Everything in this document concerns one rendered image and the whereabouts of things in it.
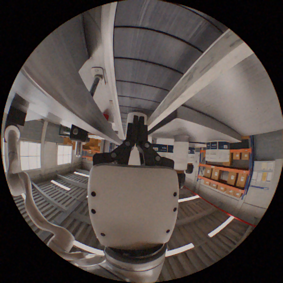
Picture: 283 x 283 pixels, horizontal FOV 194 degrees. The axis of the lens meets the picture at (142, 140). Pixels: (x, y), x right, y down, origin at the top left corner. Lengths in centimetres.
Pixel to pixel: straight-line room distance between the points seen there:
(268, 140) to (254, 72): 411
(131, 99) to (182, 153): 36
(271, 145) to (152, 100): 428
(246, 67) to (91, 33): 25
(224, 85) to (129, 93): 20
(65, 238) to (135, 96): 62
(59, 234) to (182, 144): 78
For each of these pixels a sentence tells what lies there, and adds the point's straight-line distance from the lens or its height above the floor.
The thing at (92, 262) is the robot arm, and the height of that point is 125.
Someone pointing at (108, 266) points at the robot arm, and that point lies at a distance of 16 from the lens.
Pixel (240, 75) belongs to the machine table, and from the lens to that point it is 22.
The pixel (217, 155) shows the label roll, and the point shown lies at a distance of 66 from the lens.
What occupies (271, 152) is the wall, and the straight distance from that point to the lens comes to 430.
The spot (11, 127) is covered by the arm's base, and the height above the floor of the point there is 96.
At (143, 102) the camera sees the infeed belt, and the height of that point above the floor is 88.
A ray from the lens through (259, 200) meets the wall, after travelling 462.
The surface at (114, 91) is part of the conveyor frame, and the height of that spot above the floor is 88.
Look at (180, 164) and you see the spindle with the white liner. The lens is 44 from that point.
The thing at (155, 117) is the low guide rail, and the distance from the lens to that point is 16.
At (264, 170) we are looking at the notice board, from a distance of 421.
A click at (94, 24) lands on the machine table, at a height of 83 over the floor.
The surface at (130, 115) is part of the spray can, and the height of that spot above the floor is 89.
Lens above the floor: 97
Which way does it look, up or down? 6 degrees down
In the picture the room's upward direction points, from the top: 175 degrees counter-clockwise
